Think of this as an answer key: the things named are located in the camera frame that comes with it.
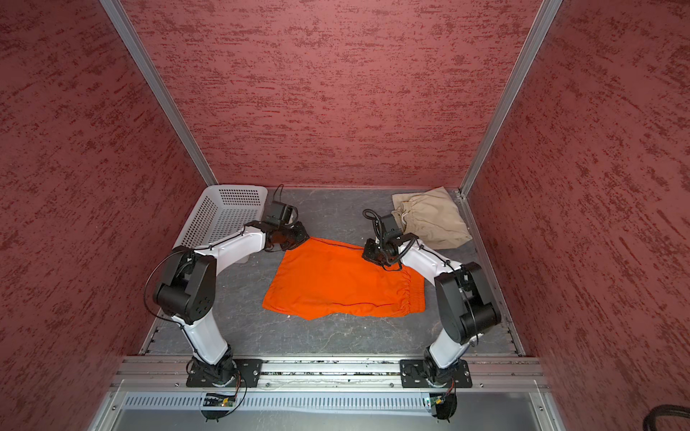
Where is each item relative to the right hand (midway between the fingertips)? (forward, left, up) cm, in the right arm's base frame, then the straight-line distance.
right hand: (362, 260), depth 91 cm
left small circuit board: (-38, +43, -9) cm, 58 cm away
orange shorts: (-2, +17, -6) cm, 18 cm away
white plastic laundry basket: (+30, +59, -5) cm, 66 cm away
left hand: (+8, +19, +1) cm, 21 cm away
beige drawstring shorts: (+20, -30, -2) cm, 36 cm away
